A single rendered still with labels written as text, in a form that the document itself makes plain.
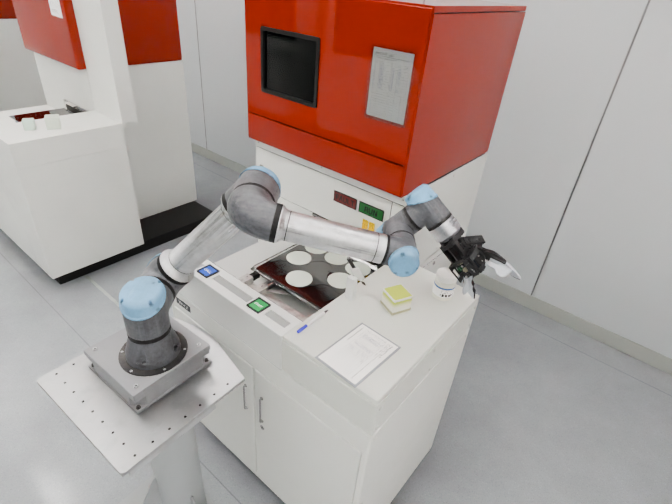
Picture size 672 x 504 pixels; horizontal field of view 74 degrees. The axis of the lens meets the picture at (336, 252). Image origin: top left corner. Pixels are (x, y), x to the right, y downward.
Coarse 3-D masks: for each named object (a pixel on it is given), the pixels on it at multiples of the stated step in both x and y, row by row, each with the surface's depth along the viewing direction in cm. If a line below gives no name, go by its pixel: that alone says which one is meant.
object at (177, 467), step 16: (192, 432) 150; (176, 448) 145; (192, 448) 152; (160, 464) 148; (176, 464) 149; (192, 464) 156; (160, 480) 154; (176, 480) 154; (192, 480) 159; (128, 496) 180; (144, 496) 181; (160, 496) 162; (176, 496) 159; (192, 496) 163
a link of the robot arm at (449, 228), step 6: (450, 216) 119; (444, 222) 121; (450, 222) 114; (456, 222) 116; (438, 228) 115; (444, 228) 114; (450, 228) 114; (456, 228) 115; (432, 234) 117; (438, 234) 115; (444, 234) 115; (450, 234) 114; (438, 240) 117; (444, 240) 116
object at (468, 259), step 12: (456, 240) 116; (444, 252) 116; (456, 252) 116; (468, 252) 117; (480, 252) 117; (456, 264) 116; (468, 264) 114; (480, 264) 114; (456, 276) 118; (468, 276) 116
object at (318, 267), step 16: (320, 256) 179; (272, 272) 167; (288, 272) 168; (320, 272) 170; (336, 272) 171; (288, 288) 160; (304, 288) 161; (320, 288) 161; (336, 288) 162; (320, 304) 154
